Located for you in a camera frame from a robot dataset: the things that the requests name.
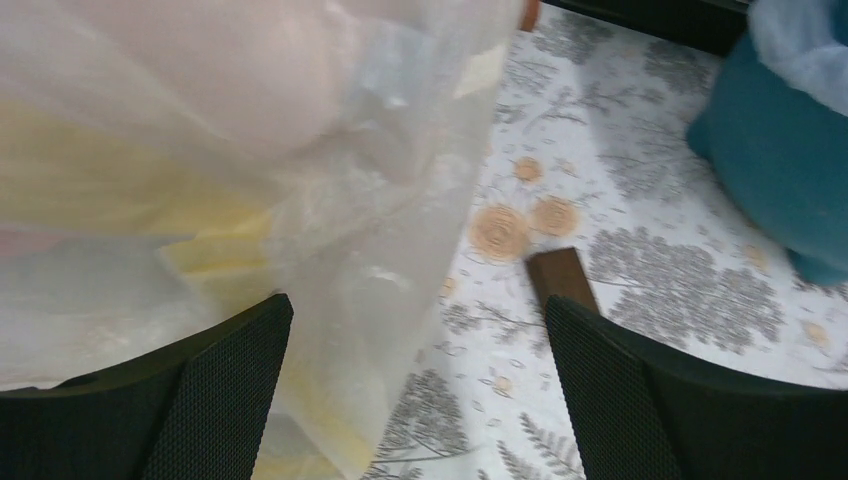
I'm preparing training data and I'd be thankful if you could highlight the large translucent stuffed bag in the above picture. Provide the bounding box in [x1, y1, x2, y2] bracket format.
[1, 1, 524, 479]

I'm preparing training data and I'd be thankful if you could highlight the small dark brown block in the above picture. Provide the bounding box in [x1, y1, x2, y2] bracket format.
[524, 247, 600, 314]

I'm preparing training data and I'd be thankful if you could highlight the brown wooden block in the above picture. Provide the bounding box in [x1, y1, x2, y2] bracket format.
[519, 0, 541, 32]

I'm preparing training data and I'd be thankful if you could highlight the floral patterned table mat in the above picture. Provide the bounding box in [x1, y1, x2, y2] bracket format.
[366, 5, 847, 479]

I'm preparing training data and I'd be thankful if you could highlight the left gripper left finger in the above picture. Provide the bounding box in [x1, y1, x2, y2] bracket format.
[1, 294, 294, 479]

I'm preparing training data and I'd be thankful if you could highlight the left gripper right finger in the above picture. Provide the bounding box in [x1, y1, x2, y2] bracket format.
[545, 296, 847, 479]

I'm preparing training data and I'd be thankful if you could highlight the teal plastic trash bin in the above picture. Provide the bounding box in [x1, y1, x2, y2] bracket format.
[686, 28, 847, 286]

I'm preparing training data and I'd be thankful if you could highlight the light blue plastic trash bag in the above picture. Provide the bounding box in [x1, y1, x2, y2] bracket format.
[748, 0, 847, 116]

